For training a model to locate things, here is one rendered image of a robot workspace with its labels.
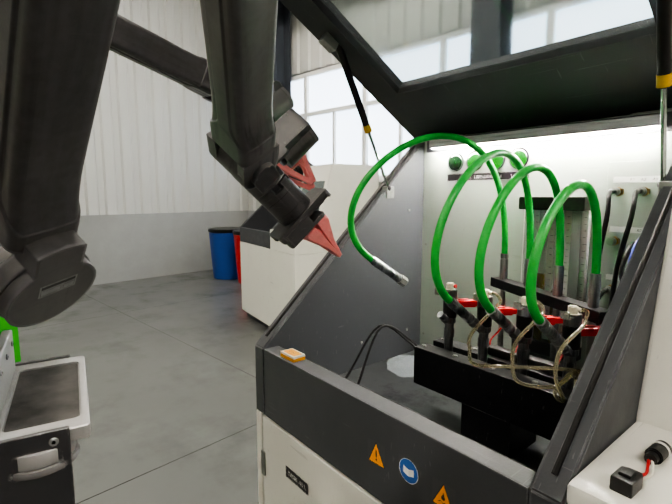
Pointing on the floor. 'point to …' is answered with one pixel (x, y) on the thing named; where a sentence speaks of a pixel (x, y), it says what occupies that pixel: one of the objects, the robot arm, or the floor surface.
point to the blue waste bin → (223, 252)
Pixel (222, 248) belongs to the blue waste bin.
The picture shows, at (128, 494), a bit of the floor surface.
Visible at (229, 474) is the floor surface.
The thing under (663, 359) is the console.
